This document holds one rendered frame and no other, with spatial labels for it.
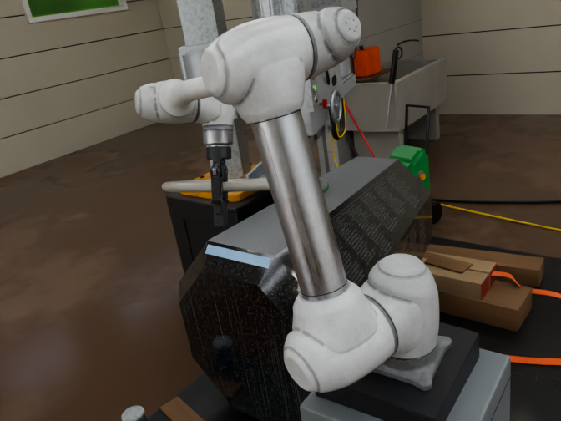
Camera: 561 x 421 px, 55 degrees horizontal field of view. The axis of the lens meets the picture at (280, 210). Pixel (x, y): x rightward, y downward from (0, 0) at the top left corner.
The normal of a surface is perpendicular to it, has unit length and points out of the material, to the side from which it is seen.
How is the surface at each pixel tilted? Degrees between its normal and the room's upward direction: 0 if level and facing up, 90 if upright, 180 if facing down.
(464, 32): 90
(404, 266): 6
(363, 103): 90
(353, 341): 76
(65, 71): 90
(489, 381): 0
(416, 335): 97
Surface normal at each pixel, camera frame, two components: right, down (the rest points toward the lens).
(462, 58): -0.58, 0.38
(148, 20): 0.80, 0.11
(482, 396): -0.14, -0.92
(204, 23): -0.16, 0.39
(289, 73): 0.58, 0.14
